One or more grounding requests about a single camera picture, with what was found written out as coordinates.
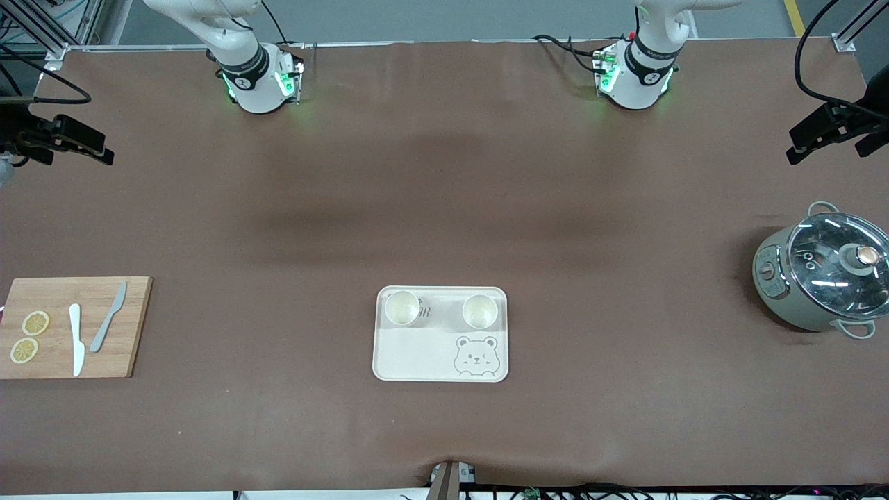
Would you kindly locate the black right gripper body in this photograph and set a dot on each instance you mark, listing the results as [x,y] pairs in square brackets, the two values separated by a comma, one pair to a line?
[26,133]

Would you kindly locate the wooden cutting board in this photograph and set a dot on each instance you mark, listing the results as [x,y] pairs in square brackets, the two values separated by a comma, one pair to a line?
[104,361]

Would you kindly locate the cream bear-print tray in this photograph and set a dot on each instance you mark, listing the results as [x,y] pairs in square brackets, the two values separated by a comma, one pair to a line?
[417,354]

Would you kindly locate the aluminium frame post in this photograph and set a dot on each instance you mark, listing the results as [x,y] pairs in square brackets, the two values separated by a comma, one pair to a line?
[844,43]
[55,52]

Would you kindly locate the white plastic knife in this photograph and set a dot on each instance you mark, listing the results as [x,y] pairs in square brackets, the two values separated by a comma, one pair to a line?
[76,340]

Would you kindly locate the lemon slice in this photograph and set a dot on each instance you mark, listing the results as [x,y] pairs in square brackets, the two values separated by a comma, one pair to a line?
[35,323]
[24,351]

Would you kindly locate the white IKEA cup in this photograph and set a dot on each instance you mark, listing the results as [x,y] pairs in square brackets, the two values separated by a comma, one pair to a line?
[402,308]
[480,311]

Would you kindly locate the grey electric cooking pot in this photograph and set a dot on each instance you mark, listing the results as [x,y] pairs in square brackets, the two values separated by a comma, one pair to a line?
[771,278]

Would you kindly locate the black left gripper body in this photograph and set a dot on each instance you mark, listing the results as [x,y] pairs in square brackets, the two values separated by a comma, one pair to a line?
[856,122]

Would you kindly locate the glass pot lid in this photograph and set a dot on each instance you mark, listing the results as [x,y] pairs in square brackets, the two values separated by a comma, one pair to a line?
[819,264]

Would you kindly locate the metal table edge bracket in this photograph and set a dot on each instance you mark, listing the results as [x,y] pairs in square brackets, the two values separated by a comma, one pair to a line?
[448,482]

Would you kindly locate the grey plastic knife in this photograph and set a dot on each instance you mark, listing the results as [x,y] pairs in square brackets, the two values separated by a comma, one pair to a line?
[107,319]

